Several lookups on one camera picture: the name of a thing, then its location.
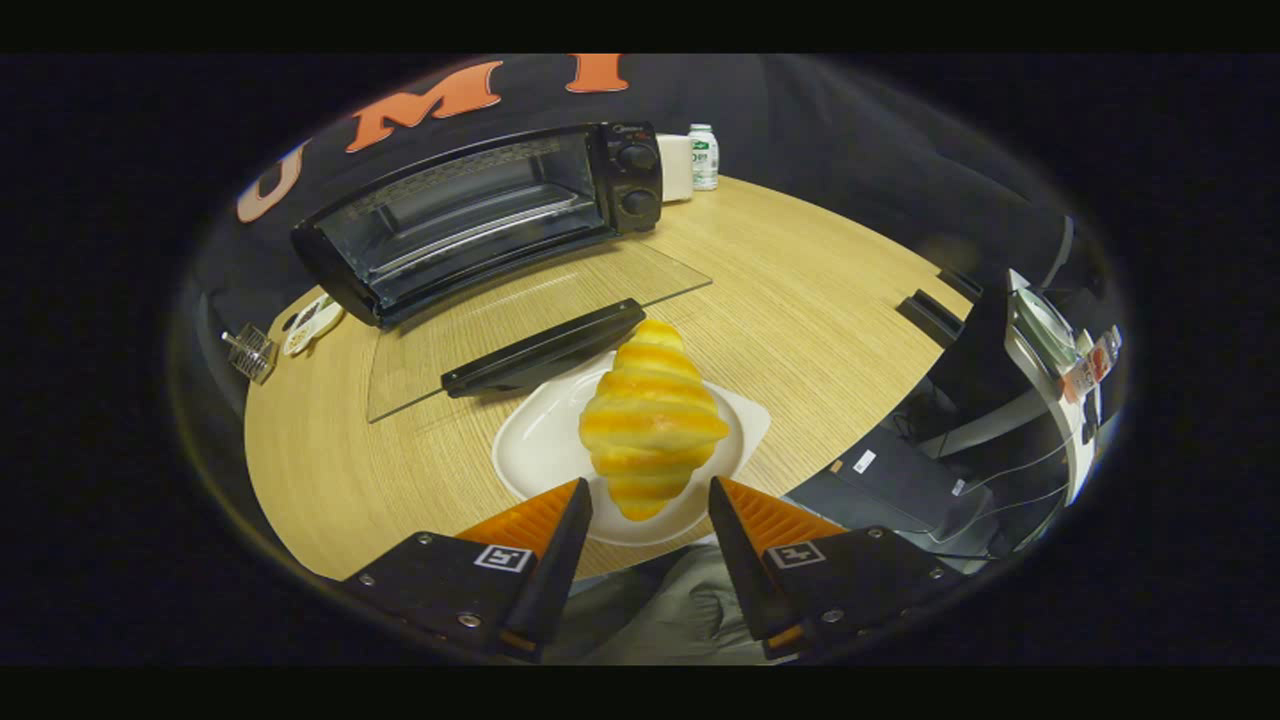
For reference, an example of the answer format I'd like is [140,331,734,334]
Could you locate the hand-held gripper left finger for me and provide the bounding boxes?
[343,477,594,661]

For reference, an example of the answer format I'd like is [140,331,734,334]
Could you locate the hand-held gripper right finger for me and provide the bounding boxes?
[708,476,966,661]

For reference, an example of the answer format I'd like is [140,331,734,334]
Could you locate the yellow croissant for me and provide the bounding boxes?
[578,318,731,522]

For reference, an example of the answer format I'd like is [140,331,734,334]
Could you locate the black toaster oven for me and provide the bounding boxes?
[290,122,713,424]

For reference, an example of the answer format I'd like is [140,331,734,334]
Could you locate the white pop-up toaster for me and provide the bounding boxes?
[657,133,695,203]

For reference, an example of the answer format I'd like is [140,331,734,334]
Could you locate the person's grey trousers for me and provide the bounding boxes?
[545,545,776,666]

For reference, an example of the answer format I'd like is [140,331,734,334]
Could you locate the white plate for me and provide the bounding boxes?
[492,350,772,547]

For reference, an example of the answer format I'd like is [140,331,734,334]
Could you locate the black computer case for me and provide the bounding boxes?
[785,425,1011,561]

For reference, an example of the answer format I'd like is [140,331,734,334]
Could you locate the white side shelf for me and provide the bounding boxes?
[1003,270,1123,501]

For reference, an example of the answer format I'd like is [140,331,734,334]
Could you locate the white bottle green label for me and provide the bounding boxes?
[688,124,720,192]

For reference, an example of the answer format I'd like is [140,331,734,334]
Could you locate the metal wire basket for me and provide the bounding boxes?
[222,323,278,386]

